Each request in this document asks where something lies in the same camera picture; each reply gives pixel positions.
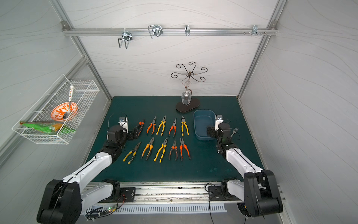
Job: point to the yellow grey pliers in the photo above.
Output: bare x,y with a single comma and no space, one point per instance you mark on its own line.
161,127

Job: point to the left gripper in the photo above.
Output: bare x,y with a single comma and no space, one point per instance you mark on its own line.
134,132

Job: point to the orange black diagonal cutters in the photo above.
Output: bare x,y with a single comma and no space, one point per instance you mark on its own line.
140,127

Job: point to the clear wine glass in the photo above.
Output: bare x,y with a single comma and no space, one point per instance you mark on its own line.
186,97

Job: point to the blue storage box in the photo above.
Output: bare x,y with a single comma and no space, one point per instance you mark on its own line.
202,120

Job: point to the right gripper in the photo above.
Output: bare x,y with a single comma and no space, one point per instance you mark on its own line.
210,132

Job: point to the white wire basket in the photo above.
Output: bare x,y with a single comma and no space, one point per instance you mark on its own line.
84,94

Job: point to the aluminium hanging rail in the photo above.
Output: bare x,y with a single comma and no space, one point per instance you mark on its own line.
167,32

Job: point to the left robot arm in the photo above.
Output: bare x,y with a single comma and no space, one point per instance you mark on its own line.
65,200

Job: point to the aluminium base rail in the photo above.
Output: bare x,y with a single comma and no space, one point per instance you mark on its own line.
155,194

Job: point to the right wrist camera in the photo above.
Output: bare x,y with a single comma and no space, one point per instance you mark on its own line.
218,120

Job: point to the black yellow striped pliers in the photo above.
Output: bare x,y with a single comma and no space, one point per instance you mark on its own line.
133,153

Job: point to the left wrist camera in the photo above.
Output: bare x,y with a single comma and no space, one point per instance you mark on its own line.
123,121

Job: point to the silver fork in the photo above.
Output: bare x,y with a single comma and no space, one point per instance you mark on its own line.
235,130

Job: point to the orange long nose pliers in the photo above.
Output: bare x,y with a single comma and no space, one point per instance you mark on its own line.
173,128

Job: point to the orange patterned plate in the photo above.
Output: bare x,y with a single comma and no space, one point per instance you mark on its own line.
59,111

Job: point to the black metal glass stand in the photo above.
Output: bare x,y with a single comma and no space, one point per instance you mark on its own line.
186,82

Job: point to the white handled utensil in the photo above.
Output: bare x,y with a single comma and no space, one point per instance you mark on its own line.
68,111

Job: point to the yellow black combination pliers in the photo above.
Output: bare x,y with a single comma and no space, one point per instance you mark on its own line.
184,126

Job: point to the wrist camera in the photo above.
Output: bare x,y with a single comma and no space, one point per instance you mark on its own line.
218,120
123,121

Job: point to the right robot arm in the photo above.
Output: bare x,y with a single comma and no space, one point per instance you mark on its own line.
259,189

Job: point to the orange striped black pliers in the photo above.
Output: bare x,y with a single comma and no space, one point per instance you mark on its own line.
175,150

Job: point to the green plastic package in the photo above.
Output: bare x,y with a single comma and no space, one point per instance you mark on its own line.
48,127

